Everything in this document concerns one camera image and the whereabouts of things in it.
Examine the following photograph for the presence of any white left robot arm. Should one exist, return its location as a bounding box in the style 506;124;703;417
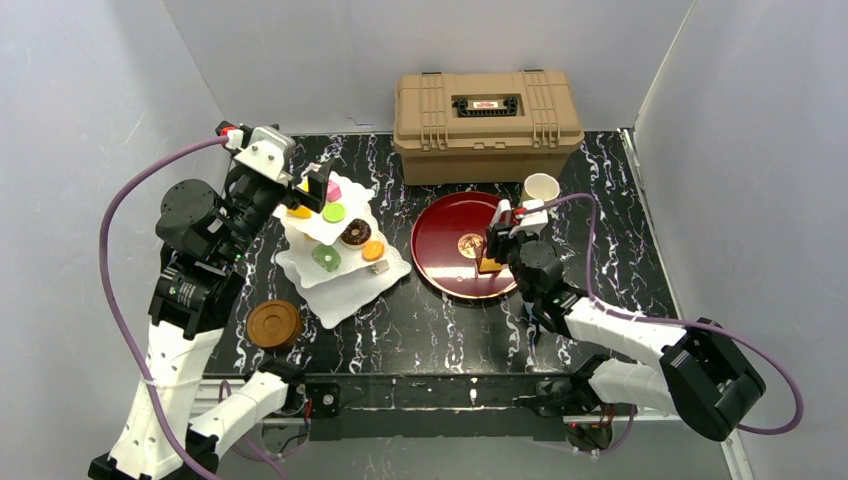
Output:
88;163;332;479

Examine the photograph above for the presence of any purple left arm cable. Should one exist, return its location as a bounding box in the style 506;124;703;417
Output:
98;135;289;480

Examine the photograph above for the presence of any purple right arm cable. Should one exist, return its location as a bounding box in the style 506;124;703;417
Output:
519;193;806;437

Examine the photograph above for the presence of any brown wooden coaster stack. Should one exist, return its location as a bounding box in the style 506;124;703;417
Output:
246;300;304;350

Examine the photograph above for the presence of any pink cake with cherry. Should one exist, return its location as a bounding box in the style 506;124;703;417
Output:
326;180;342;203

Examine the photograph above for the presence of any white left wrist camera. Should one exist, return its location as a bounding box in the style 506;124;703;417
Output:
215;121;296;190

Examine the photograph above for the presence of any white three-tier dessert stand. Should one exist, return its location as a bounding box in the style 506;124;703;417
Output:
274;172;412;330

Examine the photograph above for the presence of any orange round cookie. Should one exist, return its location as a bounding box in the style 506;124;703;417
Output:
362;240;386;262

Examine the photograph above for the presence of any orange square cake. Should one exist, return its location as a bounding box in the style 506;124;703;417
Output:
477;257;504;275

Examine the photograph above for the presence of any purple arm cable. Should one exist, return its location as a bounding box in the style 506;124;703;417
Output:
519;193;806;437
98;135;289;480

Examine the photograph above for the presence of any tan plastic toolbox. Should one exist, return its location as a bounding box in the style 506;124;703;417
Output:
393;69;585;186

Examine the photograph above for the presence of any yellow cake slice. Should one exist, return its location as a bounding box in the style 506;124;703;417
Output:
286;205;314;220

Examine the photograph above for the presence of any pale green ceramic mug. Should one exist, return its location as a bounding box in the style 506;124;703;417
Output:
521;173;561;202

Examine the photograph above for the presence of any green swirl roll cake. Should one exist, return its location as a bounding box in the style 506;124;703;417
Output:
311;244;342;272

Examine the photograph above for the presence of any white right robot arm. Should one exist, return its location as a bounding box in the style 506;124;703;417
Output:
481;222;766;441

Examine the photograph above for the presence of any chocolate glazed donut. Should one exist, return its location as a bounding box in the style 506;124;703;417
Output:
339;218;372;249

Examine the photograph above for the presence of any black base frame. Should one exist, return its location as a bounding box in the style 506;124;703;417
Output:
198;370;664;444

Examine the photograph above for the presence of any red round tray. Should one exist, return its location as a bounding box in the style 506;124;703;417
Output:
410;191;517;300

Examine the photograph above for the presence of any green round macaron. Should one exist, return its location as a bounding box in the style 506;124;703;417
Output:
321;202;347;224

